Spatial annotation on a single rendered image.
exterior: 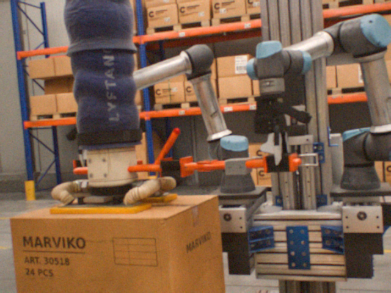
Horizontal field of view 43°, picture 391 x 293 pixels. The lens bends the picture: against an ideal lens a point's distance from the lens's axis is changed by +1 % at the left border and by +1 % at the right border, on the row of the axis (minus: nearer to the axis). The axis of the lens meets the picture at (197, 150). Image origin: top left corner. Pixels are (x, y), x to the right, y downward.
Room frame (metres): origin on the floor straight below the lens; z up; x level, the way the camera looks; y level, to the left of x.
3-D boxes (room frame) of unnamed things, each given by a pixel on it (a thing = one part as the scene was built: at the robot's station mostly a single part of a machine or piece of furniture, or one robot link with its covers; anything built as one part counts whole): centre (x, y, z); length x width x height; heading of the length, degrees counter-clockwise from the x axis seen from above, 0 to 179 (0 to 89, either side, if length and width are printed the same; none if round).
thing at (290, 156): (1.47, -0.24, 1.20); 0.08 x 0.07 x 0.05; 65
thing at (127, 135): (1.73, 0.30, 1.31); 0.23 x 0.23 x 0.04
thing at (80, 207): (1.64, 0.34, 1.09); 0.34 x 0.10 x 0.05; 65
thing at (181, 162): (1.62, 0.07, 1.20); 0.10 x 0.08 x 0.06; 155
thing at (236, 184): (2.11, -0.16, 1.09); 0.15 x 0.15 x 0.10
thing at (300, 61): (1.57, -0.31, 1.50); 0.11 x 0.11 x 0.08; 37
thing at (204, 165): (1.75, 0.07, 1.20); 0.93 x 0.30 x 0.04; 65
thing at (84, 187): (1.73, 0.30, 1.13); 0.34 x 0.25 x 0.06; 65
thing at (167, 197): (1.81, 0.26, 1.09); 0.34 x 0.10 x 0.05; 65
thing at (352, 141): (1.95, -0.63, 1.20); 0.13 x 0.12 x 0.14; 37
